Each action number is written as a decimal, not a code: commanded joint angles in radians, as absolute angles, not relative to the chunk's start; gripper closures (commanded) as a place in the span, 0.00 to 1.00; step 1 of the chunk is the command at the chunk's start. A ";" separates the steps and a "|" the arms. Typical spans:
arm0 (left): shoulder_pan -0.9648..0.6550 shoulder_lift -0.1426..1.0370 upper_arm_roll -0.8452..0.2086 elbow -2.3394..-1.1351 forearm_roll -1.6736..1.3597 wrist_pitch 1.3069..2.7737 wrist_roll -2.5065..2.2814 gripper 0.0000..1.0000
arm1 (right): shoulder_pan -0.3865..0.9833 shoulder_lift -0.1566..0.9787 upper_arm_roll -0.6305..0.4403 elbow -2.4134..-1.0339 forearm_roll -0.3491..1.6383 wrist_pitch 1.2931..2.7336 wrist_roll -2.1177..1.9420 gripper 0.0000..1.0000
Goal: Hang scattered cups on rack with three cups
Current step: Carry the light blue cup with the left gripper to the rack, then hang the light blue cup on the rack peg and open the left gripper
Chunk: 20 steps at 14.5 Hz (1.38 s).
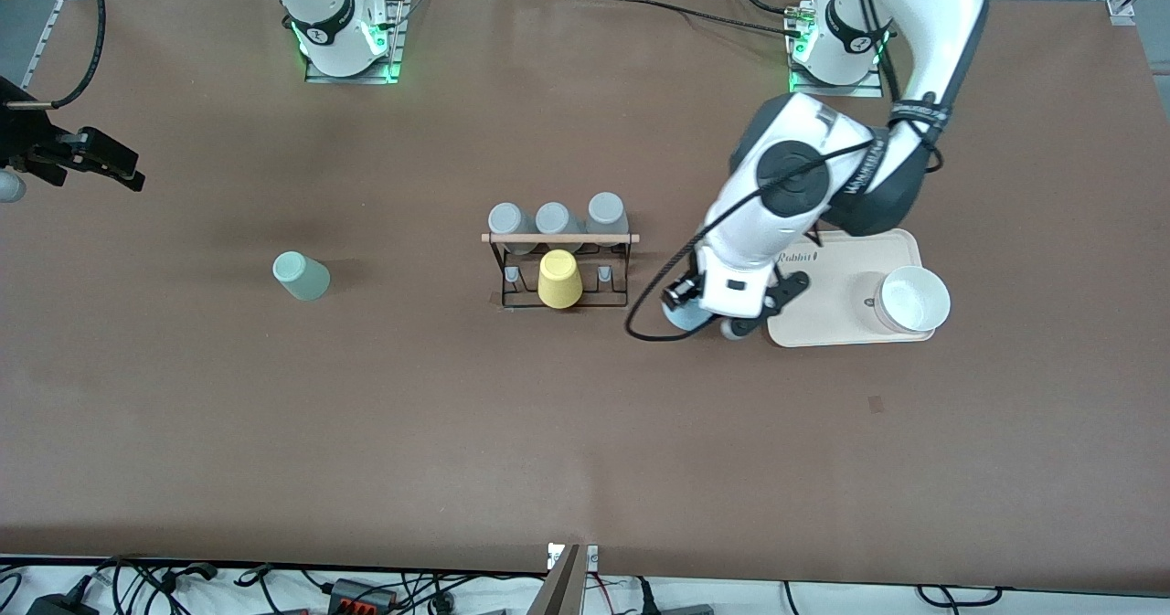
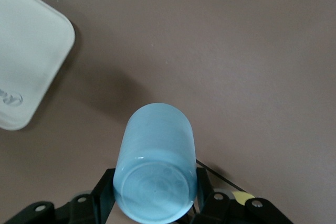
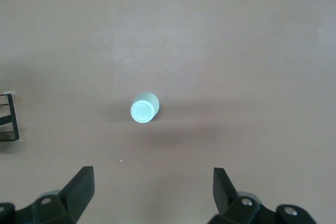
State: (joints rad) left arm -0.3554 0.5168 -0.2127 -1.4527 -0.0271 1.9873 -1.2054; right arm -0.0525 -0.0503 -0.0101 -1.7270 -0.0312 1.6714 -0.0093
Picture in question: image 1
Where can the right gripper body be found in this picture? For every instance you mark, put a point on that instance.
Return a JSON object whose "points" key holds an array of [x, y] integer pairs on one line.
{"points": [[20, 136]]}

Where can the light blue cup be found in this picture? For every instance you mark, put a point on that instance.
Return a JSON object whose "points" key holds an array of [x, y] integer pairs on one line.
{"points": [[687, 319]]}

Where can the pale green cup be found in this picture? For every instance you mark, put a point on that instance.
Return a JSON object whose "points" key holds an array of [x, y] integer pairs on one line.
{"points": [[302, 276]]}

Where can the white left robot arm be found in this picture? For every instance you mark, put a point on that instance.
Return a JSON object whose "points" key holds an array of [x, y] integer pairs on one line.
{"points": [[795, 176]]}

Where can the cream rabbit print tray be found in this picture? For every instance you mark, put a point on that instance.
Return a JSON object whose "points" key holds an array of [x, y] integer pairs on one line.
{"points": [[836, 309]]}

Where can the grey cup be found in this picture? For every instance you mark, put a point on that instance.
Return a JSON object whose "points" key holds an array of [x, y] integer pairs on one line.
{"points": [[606, 210], [556, 217], [509, 220]]}

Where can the yellow cup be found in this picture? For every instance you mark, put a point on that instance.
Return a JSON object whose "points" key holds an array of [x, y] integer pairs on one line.
{"points": [[558, 279]]}

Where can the white bowl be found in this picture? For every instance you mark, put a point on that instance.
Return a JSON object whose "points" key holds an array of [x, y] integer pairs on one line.
{"points": [[914, 300]]}

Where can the black power adapter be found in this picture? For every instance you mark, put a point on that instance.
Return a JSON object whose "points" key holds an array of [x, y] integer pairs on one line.
{"points": [[62, 606]]}

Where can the black orange connector box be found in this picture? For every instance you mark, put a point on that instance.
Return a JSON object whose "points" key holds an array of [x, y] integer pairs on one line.
{"points": [[364, 594]]}

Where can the silver aluminium rail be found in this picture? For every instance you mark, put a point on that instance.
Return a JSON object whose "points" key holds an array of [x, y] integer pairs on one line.
{"points": [[50, 35]]}

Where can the grey camera stand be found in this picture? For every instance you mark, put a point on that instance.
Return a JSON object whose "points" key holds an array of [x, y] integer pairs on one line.
{"points": [[565, 583]]}

